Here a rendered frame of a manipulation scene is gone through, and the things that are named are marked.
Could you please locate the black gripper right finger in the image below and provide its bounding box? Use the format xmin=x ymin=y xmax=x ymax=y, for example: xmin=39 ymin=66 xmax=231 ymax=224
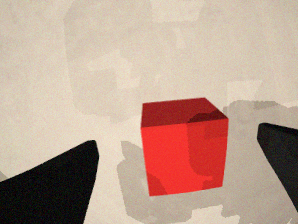
xmin=257 ymin=123 xmax=298 ymax=213

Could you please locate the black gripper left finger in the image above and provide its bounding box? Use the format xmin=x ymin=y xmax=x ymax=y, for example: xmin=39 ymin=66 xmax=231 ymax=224
xmin=0 ymin=140 xmax=100 ymax=224

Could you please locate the red block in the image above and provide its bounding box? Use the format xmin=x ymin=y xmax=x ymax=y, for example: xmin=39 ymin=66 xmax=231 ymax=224
xmin=141 ymin=97 xmax=229 ymax=196

